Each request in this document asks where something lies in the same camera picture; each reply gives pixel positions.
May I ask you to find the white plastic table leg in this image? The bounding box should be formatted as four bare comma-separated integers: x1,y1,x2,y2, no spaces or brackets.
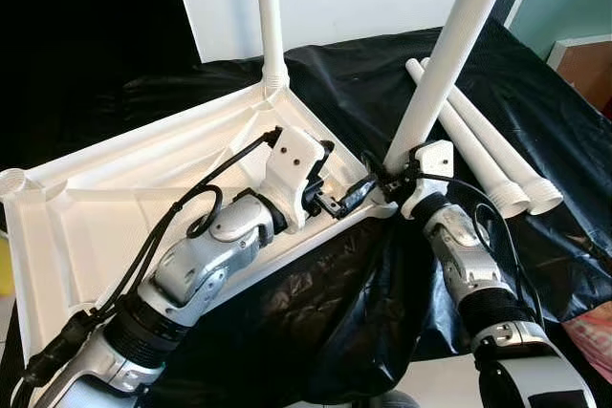
382,0,522,175
404,57,531,219
421,56,565,217
253,0,291,94

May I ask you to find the white plastic table top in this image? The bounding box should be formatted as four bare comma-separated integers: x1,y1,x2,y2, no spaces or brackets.
0,78,399,376

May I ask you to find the pink plastic bag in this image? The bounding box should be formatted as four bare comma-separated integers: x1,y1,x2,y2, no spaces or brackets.
562,301,612,380

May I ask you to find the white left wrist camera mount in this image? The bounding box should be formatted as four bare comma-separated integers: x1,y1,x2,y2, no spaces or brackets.
260,126,331,232

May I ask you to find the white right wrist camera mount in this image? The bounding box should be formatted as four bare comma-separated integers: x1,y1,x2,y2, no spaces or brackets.
397,140,455,220

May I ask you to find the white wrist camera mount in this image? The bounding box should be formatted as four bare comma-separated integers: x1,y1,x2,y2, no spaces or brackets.
260,126,331,232
397,140,455,220

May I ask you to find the brown wooden cabinet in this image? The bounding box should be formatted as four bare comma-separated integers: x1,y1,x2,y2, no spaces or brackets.
545,35,612,113

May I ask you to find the black door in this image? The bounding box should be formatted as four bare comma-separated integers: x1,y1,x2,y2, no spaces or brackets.
0,0,202,170

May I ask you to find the grey robot right leg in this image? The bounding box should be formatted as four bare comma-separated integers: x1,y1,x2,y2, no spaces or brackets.
373,391,422,408

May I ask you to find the black plastic table cloth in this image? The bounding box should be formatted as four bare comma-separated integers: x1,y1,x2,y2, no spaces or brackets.
0,21,612,408

